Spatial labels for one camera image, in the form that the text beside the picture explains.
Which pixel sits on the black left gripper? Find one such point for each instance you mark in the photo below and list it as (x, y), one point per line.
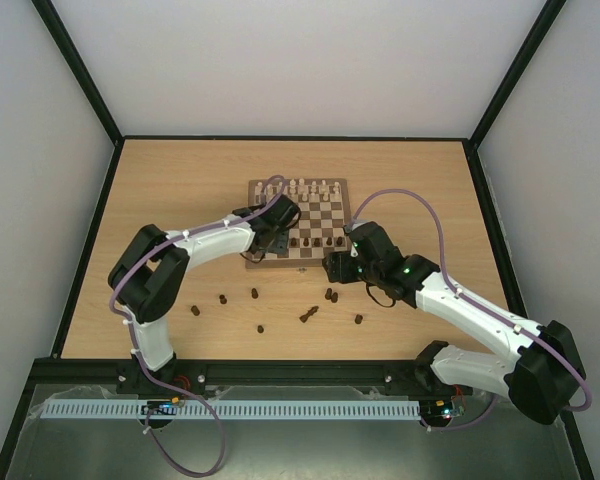
(282, 247)

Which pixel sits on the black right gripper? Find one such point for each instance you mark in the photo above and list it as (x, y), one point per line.
(333, 266)

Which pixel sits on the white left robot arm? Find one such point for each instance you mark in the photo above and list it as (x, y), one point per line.
(147, 278)

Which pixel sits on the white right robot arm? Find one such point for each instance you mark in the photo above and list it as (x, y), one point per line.
(537, 367)

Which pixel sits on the wooden chess board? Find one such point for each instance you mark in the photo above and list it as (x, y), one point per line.
(317, 220)

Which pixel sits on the dark fallen king piece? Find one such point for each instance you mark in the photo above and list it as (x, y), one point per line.
(311, 311)

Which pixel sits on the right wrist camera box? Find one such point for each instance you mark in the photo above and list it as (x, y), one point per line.
(372, 243)

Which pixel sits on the grey slotted cable duct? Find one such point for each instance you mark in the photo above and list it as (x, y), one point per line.
(226, 410)

